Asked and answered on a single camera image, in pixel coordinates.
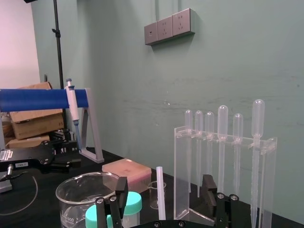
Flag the flat brown cardboard box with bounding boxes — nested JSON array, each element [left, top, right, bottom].
[[4, 134, 51, 149]]

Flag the clear acrylic pipette rack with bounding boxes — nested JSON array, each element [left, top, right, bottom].
[[173, 125, 278, 227]]

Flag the thin grey cable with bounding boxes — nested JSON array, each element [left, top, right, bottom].
[[0, 175, 39, 216]]

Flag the white and blue micropipette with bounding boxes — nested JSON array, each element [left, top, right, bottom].
[[65, 78, 83, 150]]

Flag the small glass beaker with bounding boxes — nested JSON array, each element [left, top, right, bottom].
[[147, 180, 167, 210]]

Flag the large glass beaker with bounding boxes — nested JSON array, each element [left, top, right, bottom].
[[55, 171, 124, 228]]

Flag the medium plastic transfer pipette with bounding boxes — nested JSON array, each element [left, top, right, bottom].
[[217, 104, 229, 193]]

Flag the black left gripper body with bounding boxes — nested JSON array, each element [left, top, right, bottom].
[[0, 140, 57, 175]]

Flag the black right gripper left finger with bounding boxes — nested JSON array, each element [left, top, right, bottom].
[[95, 177, 129, 228]]

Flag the large brown cardboard box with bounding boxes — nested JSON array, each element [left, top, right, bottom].
[[9, 82, 65, 141]]

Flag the blue and grey pipette stand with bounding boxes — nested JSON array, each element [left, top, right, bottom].
[[0, 87, 105, 164]]

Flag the white stirring rod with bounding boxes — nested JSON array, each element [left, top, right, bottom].
[[156, 166, 167, 221]]

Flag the grey wall data socket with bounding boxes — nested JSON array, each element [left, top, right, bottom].
[[144, 22, 159, 46]]

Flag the teal capped specimen jar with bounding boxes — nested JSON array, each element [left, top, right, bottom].
[[85, 203, 114, 228], [122, 191, 143, 227]]

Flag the black tripod pole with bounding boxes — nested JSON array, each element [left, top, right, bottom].
[[51, 0, 65, 90]]

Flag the pink pipette tip box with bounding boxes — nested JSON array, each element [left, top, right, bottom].
[[102, 159, 152, 193]]

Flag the grey wall power socket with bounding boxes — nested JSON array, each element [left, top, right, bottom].
[[171, 8, 196, 38], [156, 15, 174, 41]]

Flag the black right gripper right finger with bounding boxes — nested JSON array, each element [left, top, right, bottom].
[[201, 174, 239, 228]]

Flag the short plastic transfer pipette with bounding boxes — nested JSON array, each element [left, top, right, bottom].
[[232, 113, 244, 195], [204, 111, 215, 177]]

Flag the long plastic transfer pipette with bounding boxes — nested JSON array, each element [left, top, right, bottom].
[[250, 99, 266, 228]]

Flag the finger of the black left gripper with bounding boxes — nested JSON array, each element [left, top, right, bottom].
[[48, 157, 82, 174], [48, 129, 79, 155]]

